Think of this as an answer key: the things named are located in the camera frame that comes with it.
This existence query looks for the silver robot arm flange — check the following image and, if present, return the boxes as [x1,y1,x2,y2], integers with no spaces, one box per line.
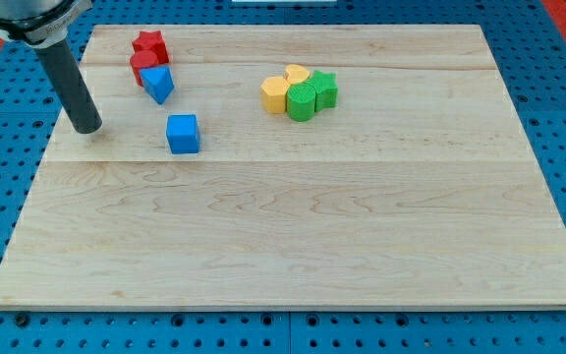
[0,0,92,49]

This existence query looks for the light wooden board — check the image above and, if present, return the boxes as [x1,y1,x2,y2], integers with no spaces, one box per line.
[0,25,566,312]

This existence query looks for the blue triangle block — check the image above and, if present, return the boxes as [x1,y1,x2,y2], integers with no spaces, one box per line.
[140,66,175,105]

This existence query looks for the green cylinder block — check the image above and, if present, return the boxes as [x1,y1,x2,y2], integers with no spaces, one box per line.
[287,83,316,122]

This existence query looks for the yellow hexagon block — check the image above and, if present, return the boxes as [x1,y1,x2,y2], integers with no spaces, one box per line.
[260,77,290,114]

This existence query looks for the green star block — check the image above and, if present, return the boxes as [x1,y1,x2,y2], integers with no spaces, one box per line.
[307,70,338,112]

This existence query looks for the yellow heart block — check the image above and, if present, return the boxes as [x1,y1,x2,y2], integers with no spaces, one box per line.
[284,64,311,85]

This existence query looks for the blue cube block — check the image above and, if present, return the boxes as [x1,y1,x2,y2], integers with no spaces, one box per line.
[166,114,200,154]

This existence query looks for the red cylinder block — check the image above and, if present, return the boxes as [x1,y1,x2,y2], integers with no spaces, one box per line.
[130,50,159,87]

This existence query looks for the red star block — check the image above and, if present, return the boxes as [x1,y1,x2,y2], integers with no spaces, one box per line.
[132,30,170,64]

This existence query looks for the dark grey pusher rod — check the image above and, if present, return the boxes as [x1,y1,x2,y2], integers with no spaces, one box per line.
[34,39,102,134]

